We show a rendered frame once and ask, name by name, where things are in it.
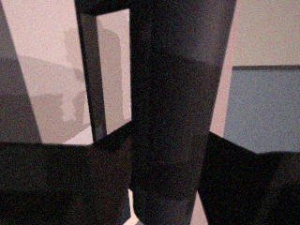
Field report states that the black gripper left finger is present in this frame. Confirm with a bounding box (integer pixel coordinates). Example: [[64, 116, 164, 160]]
[[0, 121, 132, 225]]

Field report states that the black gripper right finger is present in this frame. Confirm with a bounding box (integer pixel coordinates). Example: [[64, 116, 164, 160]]
[[197, 131, 300, 225]]

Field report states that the peach square tile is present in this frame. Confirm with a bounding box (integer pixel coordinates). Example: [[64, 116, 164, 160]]
[[120, 190, 138, 225]]

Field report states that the dark grey flat mat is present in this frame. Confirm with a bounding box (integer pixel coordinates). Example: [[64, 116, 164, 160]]
[[0, 0, 42, 143]]

